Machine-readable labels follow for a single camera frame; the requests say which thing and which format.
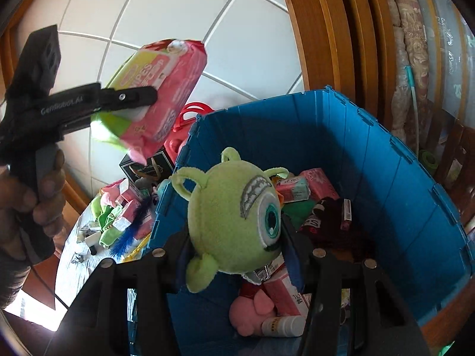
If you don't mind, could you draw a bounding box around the grey patterned curtain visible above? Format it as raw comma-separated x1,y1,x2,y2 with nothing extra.
403,0,475,127

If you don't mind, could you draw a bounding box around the wooden chair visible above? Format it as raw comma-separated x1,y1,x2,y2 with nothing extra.
432,111,475,231

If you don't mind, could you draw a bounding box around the red bear suitcase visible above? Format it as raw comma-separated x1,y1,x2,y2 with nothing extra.
164,101,213,164

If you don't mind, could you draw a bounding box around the blue feather brush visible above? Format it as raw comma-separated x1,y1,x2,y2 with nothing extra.
109,196,156,262

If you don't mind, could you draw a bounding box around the black gift box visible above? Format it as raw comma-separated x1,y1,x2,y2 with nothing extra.
119,147,176,186

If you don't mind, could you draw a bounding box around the green one-eyed monster plush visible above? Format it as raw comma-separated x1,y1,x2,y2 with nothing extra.
170,146,290,293

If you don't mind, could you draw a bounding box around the white labelled bottle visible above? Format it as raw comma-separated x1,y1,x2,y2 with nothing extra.
261,315,308,338

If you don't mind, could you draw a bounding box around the pig plush orange dress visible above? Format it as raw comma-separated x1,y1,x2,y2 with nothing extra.
228,278,277,337

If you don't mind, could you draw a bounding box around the pink teal tissue pack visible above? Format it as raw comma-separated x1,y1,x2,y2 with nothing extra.
275,176,311,204

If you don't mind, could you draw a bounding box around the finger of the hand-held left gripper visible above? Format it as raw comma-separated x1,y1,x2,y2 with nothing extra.
98,85,158,111
56,117,97,136

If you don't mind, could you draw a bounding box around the white teal pole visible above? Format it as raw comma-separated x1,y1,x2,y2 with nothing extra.
404,65,422,152

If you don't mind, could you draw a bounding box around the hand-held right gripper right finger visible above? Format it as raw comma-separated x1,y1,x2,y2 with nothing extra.
280,213,433,356

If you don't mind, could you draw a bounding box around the pink floral packet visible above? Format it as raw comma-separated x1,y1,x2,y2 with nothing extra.
300,168,340,203

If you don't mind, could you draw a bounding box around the green plush frog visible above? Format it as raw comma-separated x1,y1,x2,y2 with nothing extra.
89,195,112,223

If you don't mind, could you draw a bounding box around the blue plastic crate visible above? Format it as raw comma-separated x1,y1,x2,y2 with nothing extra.
126,85,475,356

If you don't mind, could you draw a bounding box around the tall pink tissue pack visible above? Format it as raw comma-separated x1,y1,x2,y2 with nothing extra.
263,267,312,317

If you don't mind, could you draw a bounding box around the pink labelled tissue pack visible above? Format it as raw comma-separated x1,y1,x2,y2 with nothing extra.
112,200,143,232

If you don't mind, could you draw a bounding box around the patterned rolled rug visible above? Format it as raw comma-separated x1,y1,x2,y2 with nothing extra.
384,0,431,152

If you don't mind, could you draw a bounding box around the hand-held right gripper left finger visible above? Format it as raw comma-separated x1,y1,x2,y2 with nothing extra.
44,226,194,356

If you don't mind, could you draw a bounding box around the maroon knit hat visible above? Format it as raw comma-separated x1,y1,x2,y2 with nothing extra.
299,198,375,260

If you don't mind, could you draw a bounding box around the person's left hand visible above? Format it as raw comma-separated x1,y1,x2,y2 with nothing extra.
0,148,67,268

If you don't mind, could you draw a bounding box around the green wet wipes packet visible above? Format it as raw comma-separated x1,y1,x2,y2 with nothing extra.
90,39,208,164

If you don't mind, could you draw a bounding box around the green plush garment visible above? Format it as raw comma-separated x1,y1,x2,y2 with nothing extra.
98,208,125,249

